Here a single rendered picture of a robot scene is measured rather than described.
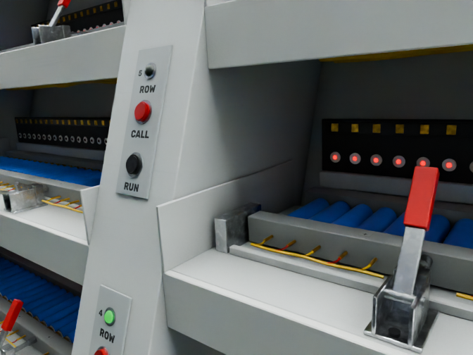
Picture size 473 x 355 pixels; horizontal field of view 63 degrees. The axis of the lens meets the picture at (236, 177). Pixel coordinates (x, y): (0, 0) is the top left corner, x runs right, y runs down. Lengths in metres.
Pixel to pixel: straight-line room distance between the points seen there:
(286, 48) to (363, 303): 0.17
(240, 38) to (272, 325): 0.19
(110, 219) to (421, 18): 0.26
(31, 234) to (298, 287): 0.30
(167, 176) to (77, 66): 0.20
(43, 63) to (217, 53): 0.26
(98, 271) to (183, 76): 0.18
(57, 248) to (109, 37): 0.21
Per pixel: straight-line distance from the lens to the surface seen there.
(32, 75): 0.54
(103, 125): 0.66
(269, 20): 0.28
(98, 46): 0.42
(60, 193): 0.51
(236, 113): 0.34
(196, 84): 0.30
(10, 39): 1.00
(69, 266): 0.41
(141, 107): 0.32
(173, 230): 0.29
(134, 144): 0.33
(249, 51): 0.29
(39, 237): 0.45
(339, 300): 0.25
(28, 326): 0.61
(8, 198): 0.53
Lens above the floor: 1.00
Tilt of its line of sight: 2 degrees up
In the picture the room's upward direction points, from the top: 9 degrees clockwise
